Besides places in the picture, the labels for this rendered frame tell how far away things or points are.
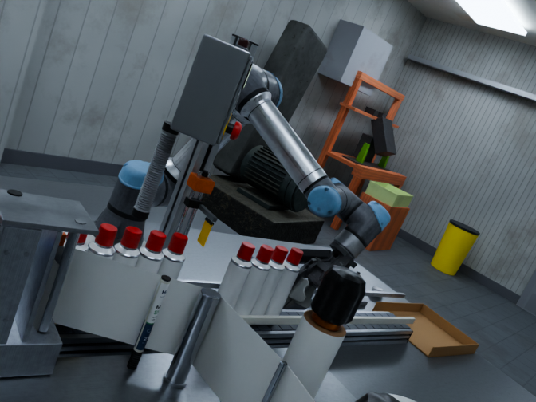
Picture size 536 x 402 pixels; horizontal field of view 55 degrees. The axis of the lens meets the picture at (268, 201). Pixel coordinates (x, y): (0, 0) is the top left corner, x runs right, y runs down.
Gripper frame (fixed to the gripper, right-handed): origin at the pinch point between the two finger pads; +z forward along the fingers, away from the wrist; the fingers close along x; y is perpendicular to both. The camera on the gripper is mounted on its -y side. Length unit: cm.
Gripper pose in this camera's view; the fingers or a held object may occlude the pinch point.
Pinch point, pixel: (285, 301)
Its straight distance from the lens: 136.9
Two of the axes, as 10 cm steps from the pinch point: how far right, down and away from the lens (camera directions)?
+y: 5.5, 4.2, -7.3
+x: 4.6, 5.8, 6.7
